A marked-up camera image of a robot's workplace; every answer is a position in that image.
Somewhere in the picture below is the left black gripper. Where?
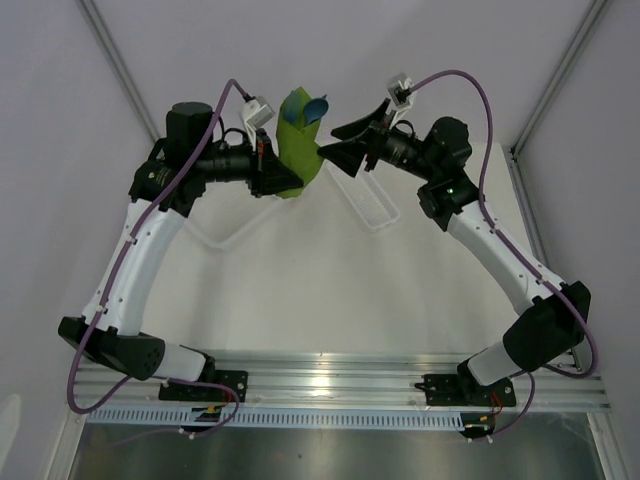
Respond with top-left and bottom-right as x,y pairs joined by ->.
196,128 -> 304,198

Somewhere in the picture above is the left aluminium frame post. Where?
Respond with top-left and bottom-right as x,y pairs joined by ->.
75,0 -> 161,144

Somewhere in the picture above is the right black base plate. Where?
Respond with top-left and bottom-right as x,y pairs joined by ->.
413,373 -> 517,407

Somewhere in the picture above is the aluminium front rail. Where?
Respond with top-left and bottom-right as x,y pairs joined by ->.
67,349 -> 612,414

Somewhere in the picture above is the small white plastic tray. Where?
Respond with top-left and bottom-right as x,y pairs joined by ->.
327,164 -> 401,233

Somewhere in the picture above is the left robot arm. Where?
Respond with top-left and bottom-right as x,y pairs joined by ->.
58,97 -> 303,400

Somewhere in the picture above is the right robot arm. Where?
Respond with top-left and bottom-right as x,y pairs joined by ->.
318,102 -> 591,404

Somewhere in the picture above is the right aluminium frame post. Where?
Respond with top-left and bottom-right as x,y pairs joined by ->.
509,0 -> 614,159

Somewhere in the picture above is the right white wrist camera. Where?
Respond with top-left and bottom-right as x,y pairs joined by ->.
386,73 -> 415,126

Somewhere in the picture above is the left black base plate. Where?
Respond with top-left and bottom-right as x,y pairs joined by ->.
158,370 -> 249,403

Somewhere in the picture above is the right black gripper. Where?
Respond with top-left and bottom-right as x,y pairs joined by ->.
317,99 -> 438,183

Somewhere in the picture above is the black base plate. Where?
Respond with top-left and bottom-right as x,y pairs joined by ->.
413,373 -> 517,407
158,370 -> 249,403

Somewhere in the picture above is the blue plastic fork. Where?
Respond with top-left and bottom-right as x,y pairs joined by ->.
282,91 -> 304,125

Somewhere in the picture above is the large white plastic basket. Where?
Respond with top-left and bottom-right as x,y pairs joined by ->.
184,194 -> 283,251

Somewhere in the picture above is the green paper napkin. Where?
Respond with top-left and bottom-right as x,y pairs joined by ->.
276,86 -> 323,199

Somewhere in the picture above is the white slotted cable duct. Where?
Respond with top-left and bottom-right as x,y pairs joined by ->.
88,406 -> 489,432

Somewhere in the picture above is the aluminium frame post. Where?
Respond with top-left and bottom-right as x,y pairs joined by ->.
509,0 -> 614,159
75,0 -> 161,144

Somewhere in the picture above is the blue plastic spoon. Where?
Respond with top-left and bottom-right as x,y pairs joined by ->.
302,96 -> 329,126

